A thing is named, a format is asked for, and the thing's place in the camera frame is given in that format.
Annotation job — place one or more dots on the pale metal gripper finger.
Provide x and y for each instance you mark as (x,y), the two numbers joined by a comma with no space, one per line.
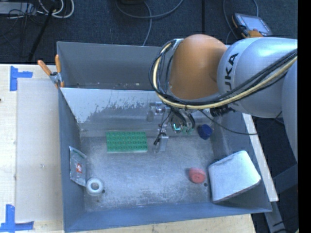
(150,115)
(163,143)

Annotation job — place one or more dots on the blue cap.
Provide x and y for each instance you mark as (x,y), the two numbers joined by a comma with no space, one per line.
(204,131)

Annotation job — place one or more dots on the green studded flat block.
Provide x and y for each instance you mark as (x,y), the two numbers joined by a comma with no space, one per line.
(126,141)

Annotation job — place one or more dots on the grey metal bin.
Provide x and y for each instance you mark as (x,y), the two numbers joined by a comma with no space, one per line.
(145,178)

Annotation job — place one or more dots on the red-pink round toy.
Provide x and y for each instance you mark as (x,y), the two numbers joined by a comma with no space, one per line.
(197,175)

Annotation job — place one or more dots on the pale grey cup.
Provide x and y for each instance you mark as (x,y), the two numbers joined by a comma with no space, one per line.
(232,176)

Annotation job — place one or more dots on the white tape roll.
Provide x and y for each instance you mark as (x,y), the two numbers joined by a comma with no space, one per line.
(94,186)

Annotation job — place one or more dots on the clear plastic packet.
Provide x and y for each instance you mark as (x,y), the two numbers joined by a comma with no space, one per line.
(77,166)

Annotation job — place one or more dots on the pale wood flat board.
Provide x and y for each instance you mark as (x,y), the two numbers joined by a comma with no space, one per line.
(36,142)

